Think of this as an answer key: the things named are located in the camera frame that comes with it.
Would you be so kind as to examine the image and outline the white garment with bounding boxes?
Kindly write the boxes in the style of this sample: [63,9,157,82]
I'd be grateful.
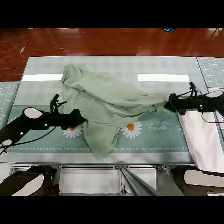
[179,110,224,174]

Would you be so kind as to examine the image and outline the pale green shirt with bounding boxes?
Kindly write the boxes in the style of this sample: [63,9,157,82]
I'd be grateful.
[60,63,170,159]

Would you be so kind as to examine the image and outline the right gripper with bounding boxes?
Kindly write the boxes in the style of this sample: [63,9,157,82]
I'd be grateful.
[163,93,192,116]

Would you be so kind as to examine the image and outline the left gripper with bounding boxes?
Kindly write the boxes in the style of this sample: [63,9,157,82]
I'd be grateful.
[59,108,88,131]

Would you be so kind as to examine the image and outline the black cable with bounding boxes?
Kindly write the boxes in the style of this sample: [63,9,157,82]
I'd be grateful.
[9,124,58,147]

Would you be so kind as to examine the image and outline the silver frame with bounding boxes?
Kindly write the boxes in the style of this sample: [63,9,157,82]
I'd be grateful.
[9,162,188,197]

